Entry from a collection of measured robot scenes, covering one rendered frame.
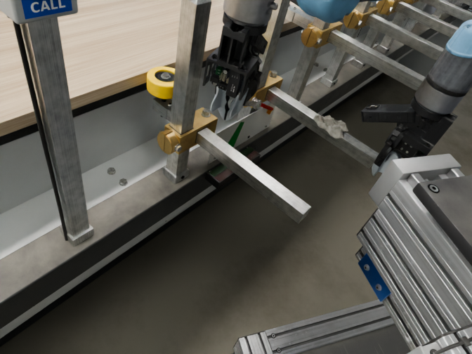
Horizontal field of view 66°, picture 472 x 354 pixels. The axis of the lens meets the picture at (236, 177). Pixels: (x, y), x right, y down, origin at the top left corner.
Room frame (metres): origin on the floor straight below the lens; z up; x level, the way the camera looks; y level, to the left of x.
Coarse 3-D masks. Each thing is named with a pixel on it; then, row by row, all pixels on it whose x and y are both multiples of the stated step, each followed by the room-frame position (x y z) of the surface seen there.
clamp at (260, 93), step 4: (268, 76) 0.87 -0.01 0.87; (268, 80) 0.85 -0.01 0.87; (272, 80) 0.85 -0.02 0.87; (276, 80) 0.86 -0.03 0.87; (280, 80) 0.87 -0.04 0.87; (268, 84) 0.83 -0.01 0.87; (272, 84) 0.83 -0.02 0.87; (276, 84) 0.85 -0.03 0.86; (280, 84) 0.87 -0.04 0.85; (260, 88) 0.80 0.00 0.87; (264, 88) 0.80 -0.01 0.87; (268, 88) 0.82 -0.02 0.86; (256, 92) 0.78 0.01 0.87; (260, 92) 0.79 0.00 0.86; (264, 92) 0.81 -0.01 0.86; (252, 96) 0.77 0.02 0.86; (256, 96) 0.78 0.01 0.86; (260, 96) 0.79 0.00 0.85; (264, 96) 0.81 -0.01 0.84; (264, 100) 0.82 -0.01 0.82
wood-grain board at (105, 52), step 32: (96, 0) 0.94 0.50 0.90; (128, 0) 0.99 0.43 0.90; (160, 0) 1.05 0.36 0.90; (0, 32) 0.66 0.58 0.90; (64, 32) 0.74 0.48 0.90; (96, 32) 0.78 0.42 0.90; (128, 32) 0.82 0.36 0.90; (160, 32) 0.87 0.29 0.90; (0, 64) 0.56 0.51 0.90; (96, 64) 0.65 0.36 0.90; (128, 64) 0.69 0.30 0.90; (160, 64) 0.73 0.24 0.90; (0, 96) 0.47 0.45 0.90; (96, 96) 0.57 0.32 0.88; (0, 128) 0.41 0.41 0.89
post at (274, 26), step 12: (276, 0) 0.79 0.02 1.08; (288, 0) 0.81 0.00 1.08; (276, 12) 0.79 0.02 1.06; (276, 24) 0.79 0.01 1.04; (264, 36) 0.80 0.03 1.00; (276, 36) 0.80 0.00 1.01; (264, 60) 0.79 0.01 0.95; (264, 72) 0.80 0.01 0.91; (264, 84) 0.81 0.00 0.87; (252, 108) 0.79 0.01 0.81
